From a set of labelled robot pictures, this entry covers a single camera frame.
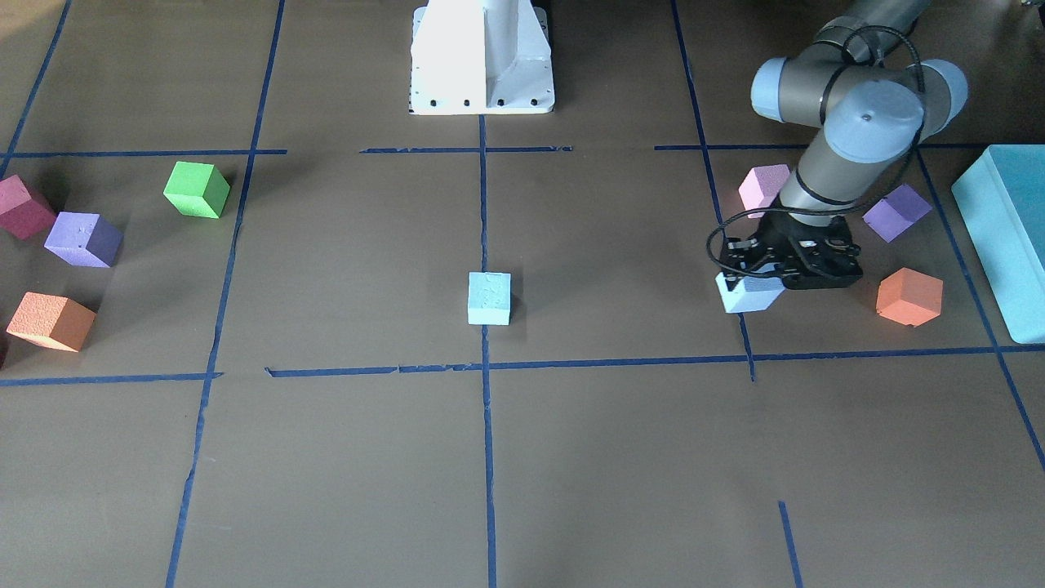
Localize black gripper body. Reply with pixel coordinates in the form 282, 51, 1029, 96
746, 212, 865, 289

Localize light blue block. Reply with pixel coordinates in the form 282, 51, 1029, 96
715, 273, 786, 314
467, 272, 511, 325

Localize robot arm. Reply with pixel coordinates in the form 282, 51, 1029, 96
715, 1, 970, 291

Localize pink foam block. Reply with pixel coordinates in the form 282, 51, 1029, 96
738, 164, 791, 211

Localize purple foam block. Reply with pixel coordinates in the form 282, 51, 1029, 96
44, 212, 123, 268
862, 184, 932, 243

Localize orange foam block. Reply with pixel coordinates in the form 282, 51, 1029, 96
874, 268, 944, 327
7, 292, 96, 353

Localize teal plastic bin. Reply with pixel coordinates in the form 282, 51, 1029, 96
951, 145, 1044, 344

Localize green foam block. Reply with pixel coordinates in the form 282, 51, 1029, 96
162, 161, 231, 219

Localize crimson foam block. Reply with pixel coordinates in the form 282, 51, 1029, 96
1, 175, 57, 239

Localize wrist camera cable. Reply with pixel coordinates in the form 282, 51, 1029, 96
706, 24, 927, 283

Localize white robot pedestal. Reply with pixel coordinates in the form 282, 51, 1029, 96
408, 1, 556, 116

